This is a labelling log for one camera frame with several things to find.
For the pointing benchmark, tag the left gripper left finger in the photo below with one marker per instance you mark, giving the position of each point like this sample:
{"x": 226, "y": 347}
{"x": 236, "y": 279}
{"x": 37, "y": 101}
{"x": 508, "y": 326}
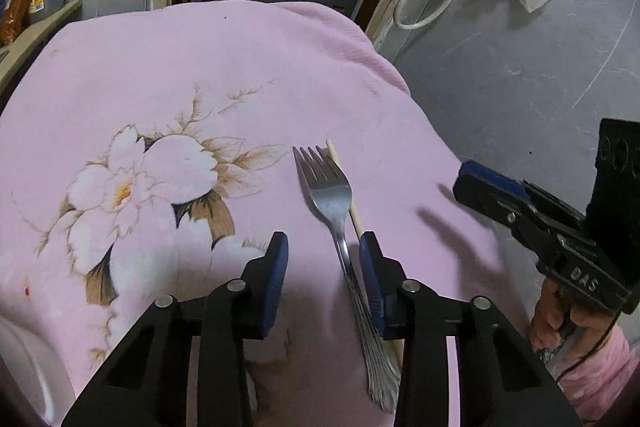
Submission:
{"x": 144, "y": 381}

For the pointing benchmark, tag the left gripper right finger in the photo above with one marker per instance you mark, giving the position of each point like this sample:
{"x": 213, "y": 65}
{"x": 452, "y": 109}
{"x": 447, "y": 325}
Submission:
{"x": 464, "y": 364}

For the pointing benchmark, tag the steel fork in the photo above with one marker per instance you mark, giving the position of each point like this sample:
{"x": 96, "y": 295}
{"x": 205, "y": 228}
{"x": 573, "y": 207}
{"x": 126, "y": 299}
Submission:
{"x": 329, "y": 192}

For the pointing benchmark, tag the white plastic utensil basket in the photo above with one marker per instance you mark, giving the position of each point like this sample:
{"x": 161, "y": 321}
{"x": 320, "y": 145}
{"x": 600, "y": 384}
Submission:
{"x": 22, "y": 368}

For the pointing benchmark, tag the pink floral cloth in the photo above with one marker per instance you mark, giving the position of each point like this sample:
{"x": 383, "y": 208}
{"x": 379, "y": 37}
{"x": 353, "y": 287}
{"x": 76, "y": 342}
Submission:
{"x": 150, "y": 154}

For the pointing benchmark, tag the orange snack bag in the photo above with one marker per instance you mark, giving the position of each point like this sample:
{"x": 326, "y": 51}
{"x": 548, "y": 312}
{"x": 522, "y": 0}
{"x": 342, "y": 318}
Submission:
{"x": 13, "y": 20}

